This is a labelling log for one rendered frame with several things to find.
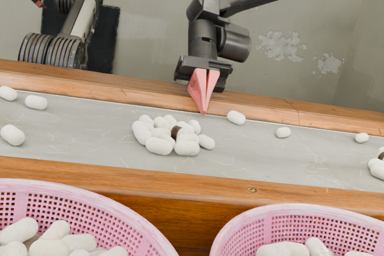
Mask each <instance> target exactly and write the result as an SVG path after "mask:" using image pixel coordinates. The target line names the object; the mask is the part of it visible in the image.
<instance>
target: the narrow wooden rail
mask: <svg viewBox="0 0 384 256"><path fill-rule="evenodd" d="M0 178H15V179H32V180H38V181H46V182H54V183H60V184H64V185H69V186H74V187H78V188H80V189H85V190H88V191H92V192H94V193H97V194H100V195H102V196H105V197H107V198H110V199H112V200H114V201H116V202H118V203H121V204H122V205H124V206H126V207H128V208H130V209H132V210H133V211H134V212H136V213H138V214H139V215H141V216H142V217H144V218H145V219H146V220H147V221H149V222H150V223H151V224H152V225H153V226H155V227H156V228H157V229H158V230H159V231H160V232H161V233H162V234H163V235H164V236H165V237H166V239H167V240H168V241H169V242H170V243H171V245H172V246H173V248H174V249H175V250H176V252H177V253H178V255H179V256H209V255H210V250H211V247H212V244H213V242H214V240H215V238H216V236H217V234H218V233H219V232H220V230H221V229H222V228H223V227H224V226H225V224H227V223H228V222H229V221H230V220H232V219H233V218H234V217H236V216H238V215H240V214H241V213H244V212H246V211H248V210H251V209H254V208H256V207H261V206H266V205H273V204H280V203H305V204H312V205H321V206H328V207H334V208H338V209H343V210H347V211H352V212H355V213H358V214H362V215H366V216H368V217H372V218H375V219H378V220H380V221H384V193H378V192H371V191H359V190H348V189H336V188H330V187H319V186H307V185H296V184H289V183H278V182H266V181H255V180H248V179H236V178H225V177H214V176H207V175H196V174H184V173H173V172H166V171H155V170H143V169H132V168H125V167H114V166H102V165H91V164H84V163H72V162H61V161H50V160H43V159H32V158H20V157H9V156H2V155H0Z"/></svg>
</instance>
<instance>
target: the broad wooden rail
mask: <svg viewBox="0 0 384 256"><path fill-rule="evenodd" d="M2 86H7V87H10V88H12V89H14V90H22V91H30V92H36V93H44V94H53V95H61V96H67V97H76V98H84V99H93V100H98V101H106V102H115V103H124V104H129V105H137V106H146V107H154V108H160V109H169V110H177V111H186V112H191V113H200V111H199V108H198V106H197V104H196V102H195V101H194V100H193V98H192V97H191V95H190V94H189V92H188V91H187V85H183V84H178V83H170V82H162V81H155V80H150V79H142V78H134V77H127V76H122V75H114V74H105V73H98V72H94V71H86V70H78V69H71V68H66V67H58V66H50V65H42V64H37V63H30V62H22V61H14V60H9V59H2V58H0V87H2ZM232 110H234V111H237V112H239V113H241V114H243V115H244V116H245V118H246V119H248V120H253V121H262V122H270V123H279V124H284V125H293V126H302V127H310V128H315V129H324V130H332V131H341V132H346V133H355V134H360V133H366V134H367V135H372V136H378V137H384V113H380V112H375V111H367V110H360V109H352V108H347V107H339V106H332V105H324V104H319V103H311V102H303V101H295V100H290V99H283V98H275V97H267V96H262V95H255V94H247V93H239V92H234V91H227V90H224V91H223V92H222V93H215V92H212V94H211V96H210V100H209V105H208V108H207V112H206V114H208V115H217V116H222V117H227V115H228V113H229V112H230V111H232Z"/></svg>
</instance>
